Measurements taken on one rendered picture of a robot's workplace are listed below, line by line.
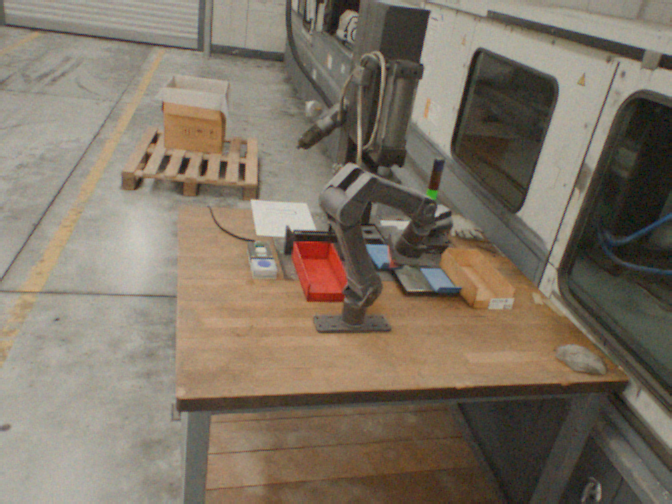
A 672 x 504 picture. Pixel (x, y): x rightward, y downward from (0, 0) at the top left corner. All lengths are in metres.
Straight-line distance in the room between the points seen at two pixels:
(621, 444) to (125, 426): 1.75
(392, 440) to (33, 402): 1.43
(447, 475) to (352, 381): 0.91
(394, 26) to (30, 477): 1.90
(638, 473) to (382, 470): 0.81
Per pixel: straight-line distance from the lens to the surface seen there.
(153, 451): 2.41
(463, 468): 2.23
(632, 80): 1.81
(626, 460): 1.77
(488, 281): 1.88
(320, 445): 2.15
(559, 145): 2.12
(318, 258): 1.81
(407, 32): 1.75
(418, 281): 1.76
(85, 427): 2.53
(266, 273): 1.66
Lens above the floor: 1.73
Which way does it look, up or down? 27 degrees down
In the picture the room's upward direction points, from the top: 9 degrees clockwise
